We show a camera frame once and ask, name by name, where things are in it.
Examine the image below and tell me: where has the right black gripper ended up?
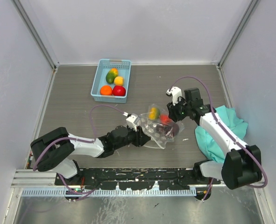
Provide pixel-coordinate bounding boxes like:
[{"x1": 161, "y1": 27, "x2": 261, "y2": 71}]
[{"x1": 166, "y1": 96, "x2": 191, "y2": 123}]

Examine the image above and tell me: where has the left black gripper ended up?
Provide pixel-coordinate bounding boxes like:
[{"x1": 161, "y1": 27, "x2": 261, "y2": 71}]
[{"x1": 113, "y1": 123, "x2": 150, "y2": 150}]

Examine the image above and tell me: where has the clear zip top bag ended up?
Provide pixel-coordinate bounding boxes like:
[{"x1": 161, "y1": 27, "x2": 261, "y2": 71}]
[{"x1": 139, "y1": 104, "x2": 184, "y2": 149}]

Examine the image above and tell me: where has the red fake apple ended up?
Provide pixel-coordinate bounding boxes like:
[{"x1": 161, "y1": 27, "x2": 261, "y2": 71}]
[{"x1": 112, "y1": 85, "x2": 126, "y2": 97}]

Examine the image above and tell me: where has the orange fake fruit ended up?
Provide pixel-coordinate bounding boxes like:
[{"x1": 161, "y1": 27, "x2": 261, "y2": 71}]
[{"x1": 99, "y1": 85, "x2": 113, "y2": 96}]

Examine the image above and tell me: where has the yellow fake peach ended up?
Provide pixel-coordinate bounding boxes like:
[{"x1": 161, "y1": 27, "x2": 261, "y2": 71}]
[{"x1": 114, "y1": 76, "x2": 124, "y2": 86}]

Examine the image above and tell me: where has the green orange fake mango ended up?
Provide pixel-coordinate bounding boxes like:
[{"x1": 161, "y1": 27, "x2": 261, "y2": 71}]
[{"x1": 106, "y1": 68, "x2": 119, "y2": 84}]

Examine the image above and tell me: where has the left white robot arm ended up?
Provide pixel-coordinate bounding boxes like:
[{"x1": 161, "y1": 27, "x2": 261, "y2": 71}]
[{"x1": 30, "y1": 126, "x2": 151, "y2": 185}]

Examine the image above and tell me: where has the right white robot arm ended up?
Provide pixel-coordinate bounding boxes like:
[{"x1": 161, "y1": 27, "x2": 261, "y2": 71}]
[{"x1": 166, "y1": 86, "x2": 262, "y2": 189}]

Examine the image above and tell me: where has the small red fake fruit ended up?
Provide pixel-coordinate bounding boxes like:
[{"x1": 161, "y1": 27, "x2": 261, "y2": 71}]
[{"x1": 160, "y1": 114, "x2": 172, "y2": 125}]

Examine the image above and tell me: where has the dark purple fake fruit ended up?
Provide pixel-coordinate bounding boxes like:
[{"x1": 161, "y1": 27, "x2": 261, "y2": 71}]
[{"x1": 155, "y1": 123, "x2": 180, "y2": 138}]

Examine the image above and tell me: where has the yellow green fake mango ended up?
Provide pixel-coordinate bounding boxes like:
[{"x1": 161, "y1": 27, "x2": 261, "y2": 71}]
[{"x1": 148, "y1": 107, "x2": 161, "y2": 120}]

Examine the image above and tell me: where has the teal cloth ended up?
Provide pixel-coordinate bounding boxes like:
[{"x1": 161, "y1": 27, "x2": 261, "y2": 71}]
[{"x1": 194, "y1": 105, "x2": 249, "y2": 164}]

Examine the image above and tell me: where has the light blue plastic basket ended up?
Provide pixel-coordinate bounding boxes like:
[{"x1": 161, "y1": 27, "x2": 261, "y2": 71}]
[{"x1": 91, "y1": 59, "x2": 131, "y2": 103}]

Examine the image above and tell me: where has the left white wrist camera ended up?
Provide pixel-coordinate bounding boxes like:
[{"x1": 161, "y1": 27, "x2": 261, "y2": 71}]
[{"x1": 126, "y1": 114, "x2": 141, "y2": 132}]

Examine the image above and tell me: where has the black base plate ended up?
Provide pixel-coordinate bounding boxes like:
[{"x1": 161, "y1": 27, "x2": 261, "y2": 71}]
[{"x1": 55, "y1": 167, "x2": 225, "y2": 191}]

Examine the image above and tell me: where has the grey slotted cable duct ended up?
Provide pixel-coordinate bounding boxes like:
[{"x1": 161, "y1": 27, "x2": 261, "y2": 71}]
[{"x1": 21, "y1": 187, "x2": 197, "y2": 197}]

